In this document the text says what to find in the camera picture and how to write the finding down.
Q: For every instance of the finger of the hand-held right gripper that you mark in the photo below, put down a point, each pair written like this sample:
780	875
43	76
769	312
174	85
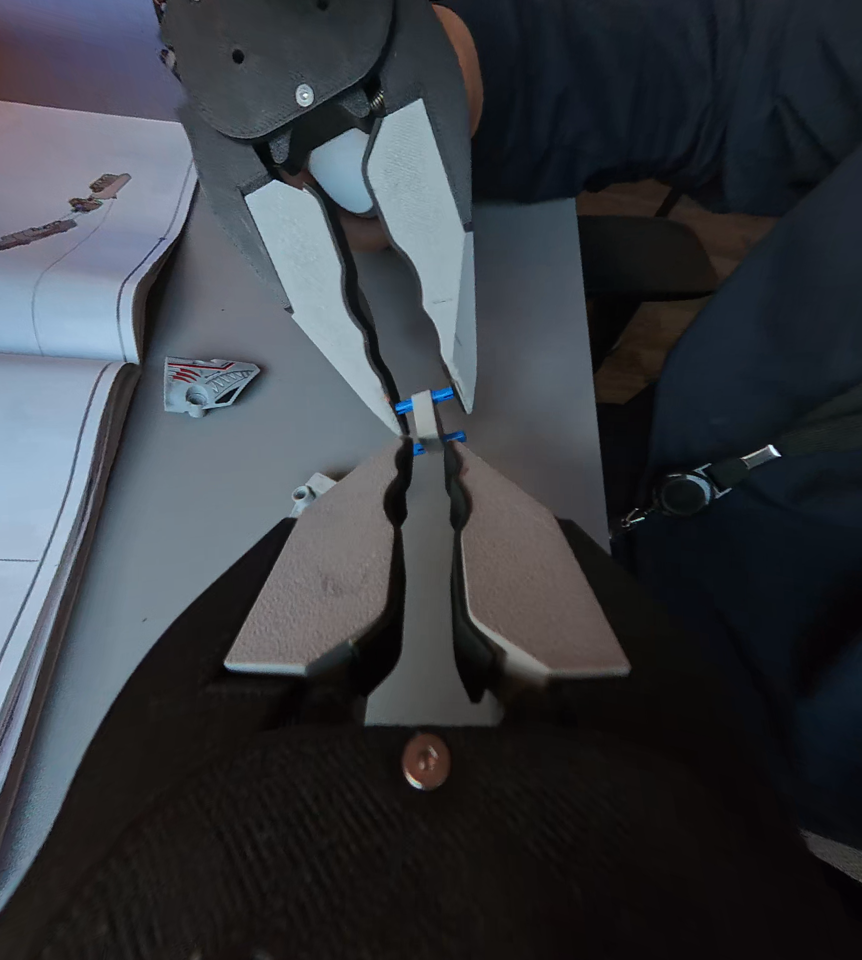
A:
423	217
311	270

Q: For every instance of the small grey connector piece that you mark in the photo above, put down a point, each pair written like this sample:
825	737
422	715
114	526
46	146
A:
314	491

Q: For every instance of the person's right hand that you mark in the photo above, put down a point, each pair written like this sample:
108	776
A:
467	75

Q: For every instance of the black retractable badge reel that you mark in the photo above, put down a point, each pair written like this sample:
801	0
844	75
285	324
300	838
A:
689	491

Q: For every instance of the person's dark clothing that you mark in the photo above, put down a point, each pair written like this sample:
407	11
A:
775	600

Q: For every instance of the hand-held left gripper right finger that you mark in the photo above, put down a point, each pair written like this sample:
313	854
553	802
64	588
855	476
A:
536	592

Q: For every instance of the grey printed lego panel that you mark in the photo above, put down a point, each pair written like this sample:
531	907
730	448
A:
210	382

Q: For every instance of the person's right forearm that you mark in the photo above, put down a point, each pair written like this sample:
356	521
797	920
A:
663	90

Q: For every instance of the grey lego beam blue pins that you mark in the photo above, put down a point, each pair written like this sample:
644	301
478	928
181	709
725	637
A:
425	421

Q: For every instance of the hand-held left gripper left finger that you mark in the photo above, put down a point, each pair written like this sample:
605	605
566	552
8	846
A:
311	585

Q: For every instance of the lego instruction booklet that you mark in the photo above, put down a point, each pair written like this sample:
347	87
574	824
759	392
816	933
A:
33	375

